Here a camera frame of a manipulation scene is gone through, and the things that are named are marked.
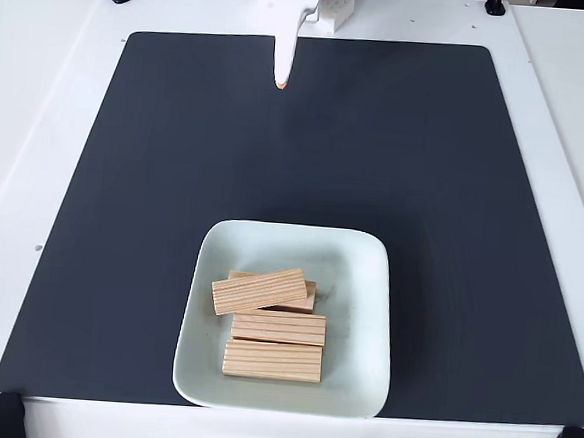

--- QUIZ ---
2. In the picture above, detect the pale green square plate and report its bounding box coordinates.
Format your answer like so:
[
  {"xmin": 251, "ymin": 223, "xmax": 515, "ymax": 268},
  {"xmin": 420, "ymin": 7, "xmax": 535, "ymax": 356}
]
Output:
[{"xmin": 169, "ymin": 214, "xmax": 402, "ymax": 421}]

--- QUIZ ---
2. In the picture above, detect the smooth pale wooden block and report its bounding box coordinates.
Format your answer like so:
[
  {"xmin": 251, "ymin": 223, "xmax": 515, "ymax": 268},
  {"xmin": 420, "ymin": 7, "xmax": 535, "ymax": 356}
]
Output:
[{"xmin": 226, "ymin": 269, "xmax": 319, "ymax": 317}]

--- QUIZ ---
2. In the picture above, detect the grooved wooden block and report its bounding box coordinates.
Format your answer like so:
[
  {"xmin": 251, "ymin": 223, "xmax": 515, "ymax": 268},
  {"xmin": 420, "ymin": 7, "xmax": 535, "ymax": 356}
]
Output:
[
  {"xmin": 221, "ymin": 337, "xmax": 325, "ymax": 385},
  {"xmin": 229, "ymin": 308, "xmax": 328, "ymax": 349}
]

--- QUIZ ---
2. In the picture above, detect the white studded mounting block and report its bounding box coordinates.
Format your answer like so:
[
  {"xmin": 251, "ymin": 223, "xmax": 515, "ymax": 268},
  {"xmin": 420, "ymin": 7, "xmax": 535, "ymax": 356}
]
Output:
[{"xmin": 314, "ymin": 0, "xmax": 357, "ymax": 36}]

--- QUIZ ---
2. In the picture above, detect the black table mat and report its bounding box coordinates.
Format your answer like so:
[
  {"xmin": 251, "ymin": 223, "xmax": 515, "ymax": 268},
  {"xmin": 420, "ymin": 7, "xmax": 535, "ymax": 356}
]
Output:
[{"xmin": 0, "ymin": 12, "xmax": 584, "ymax": 435}]

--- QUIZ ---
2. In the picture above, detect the wooden block with number mark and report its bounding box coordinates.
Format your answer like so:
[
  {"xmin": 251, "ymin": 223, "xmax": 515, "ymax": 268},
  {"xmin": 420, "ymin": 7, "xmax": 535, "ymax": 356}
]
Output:
[{"xmin": 209, "ymin": 262, "xmax": 311, "ymax": 323}]

